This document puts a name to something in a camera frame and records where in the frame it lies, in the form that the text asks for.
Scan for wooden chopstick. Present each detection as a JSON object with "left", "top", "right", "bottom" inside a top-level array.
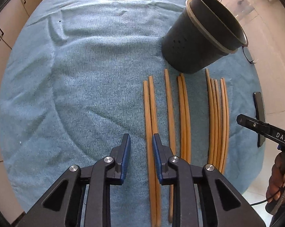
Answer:
[
  {"left": 164, "top": 69, "right": 176, "bottom": 223},
  {"left": 177, "top": 76, "right": 186, "bottom": 160},
  {"left": 222, "top": 78, "right": 230, "bottom": 174},
  {"left": 211, "top": 79, "right": 218, "bottom": 167},
  {"left": 219, "top": 79, "right": 227, "bottom": 173},
  {"left": 143, "top": 80, "right": 157, "bottom": 226},
  {"left": 148, "top": 76, "right": 161, "bottom": 226},
  {"left": 205, "top": 68, "right": 215, "bottom": 164},
  {"left": 214, "top": 79, "right": 222, "bottom": 169},
  {"left": 180, "top": 73, "right": 192, "bottom": 164}
]

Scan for right hand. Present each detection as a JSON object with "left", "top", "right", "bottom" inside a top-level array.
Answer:
[{"left": 266, "top": 153, "right": 285, "bottom": 204}]

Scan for black smartphone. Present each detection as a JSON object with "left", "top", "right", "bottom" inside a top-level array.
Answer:
[{"left": 253, "top": 92, "right": 265, "bottom": 147}]

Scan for black eyeglasses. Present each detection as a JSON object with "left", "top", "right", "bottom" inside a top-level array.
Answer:
[{"left": 242, "top": 46, "right": 255, "bottom": 64}]

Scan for blue terry towel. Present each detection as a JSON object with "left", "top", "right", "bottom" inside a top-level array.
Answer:
[{"left": 0, "top": 0, "right": 267, "bottom": 227}]

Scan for black utensil holder cup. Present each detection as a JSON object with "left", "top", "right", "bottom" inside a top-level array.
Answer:
[{"left": 161, "top": 0, "right": 248, "bottom": 73}]

